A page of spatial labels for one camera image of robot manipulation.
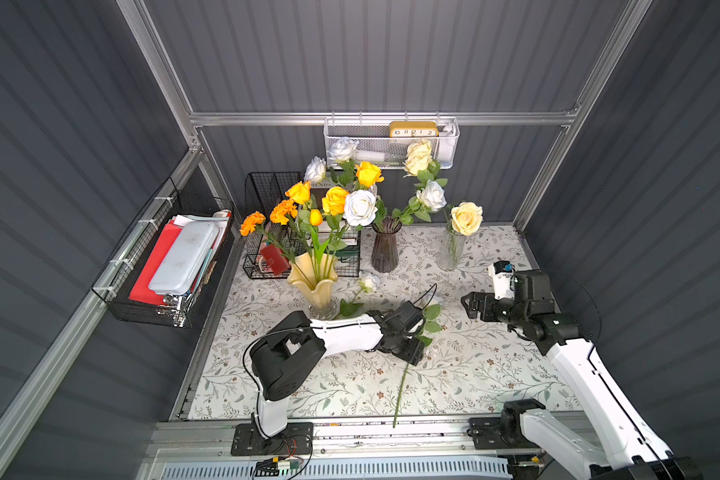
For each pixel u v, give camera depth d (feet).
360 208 2.09
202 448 2.39
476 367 2.78
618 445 1.30
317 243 2.70
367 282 3.24
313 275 2.83
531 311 1.87
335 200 2.30
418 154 2.56
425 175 2.54
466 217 2.42
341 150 2.58
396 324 2.26
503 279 2.30
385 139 2.92
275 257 3.25
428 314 3.00
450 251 3.36
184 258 2.28
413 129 2.85
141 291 2.17
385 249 3.19
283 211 2.41
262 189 3.65
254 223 2.46
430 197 2.51
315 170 2.61
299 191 2.51
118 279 2.01
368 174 2.35
